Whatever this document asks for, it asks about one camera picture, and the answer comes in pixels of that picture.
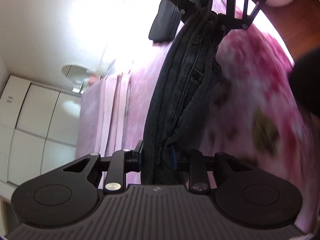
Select pink floral blanket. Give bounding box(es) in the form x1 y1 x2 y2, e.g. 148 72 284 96
125 0 320 233

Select dark folded garment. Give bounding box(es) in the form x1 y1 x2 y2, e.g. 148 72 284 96
148 0 182 42

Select dark grey denim jeans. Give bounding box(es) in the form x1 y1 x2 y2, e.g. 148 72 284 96
140 0 223 185

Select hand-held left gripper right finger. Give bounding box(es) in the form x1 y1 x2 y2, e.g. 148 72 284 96
171 147 248 193

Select dark cloth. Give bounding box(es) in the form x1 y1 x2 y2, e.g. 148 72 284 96
289 52 320 117

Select white wardrobe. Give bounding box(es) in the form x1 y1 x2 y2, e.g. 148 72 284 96
0 75 82 186

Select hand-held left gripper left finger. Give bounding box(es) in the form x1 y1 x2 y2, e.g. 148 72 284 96
62 140 145 195

